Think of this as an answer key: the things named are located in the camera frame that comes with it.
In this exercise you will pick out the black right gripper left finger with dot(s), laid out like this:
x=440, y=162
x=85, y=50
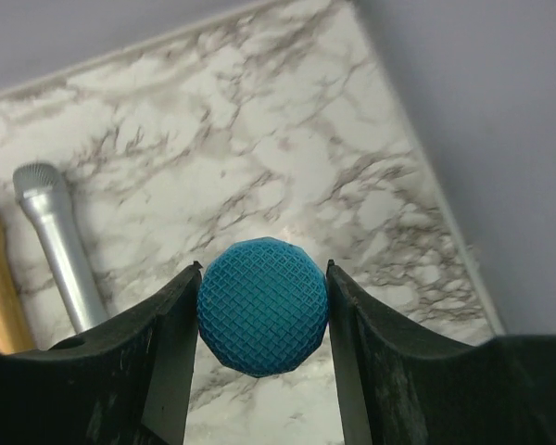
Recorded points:
x=126, y=381

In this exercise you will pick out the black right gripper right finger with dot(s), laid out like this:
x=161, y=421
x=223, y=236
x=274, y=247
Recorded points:
x=398, y=382

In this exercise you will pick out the blue foam-head microphone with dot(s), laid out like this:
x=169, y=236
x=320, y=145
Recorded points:
x=262, y=308

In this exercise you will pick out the silver mesh-head microphone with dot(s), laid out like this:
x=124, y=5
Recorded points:
x=44, y=197

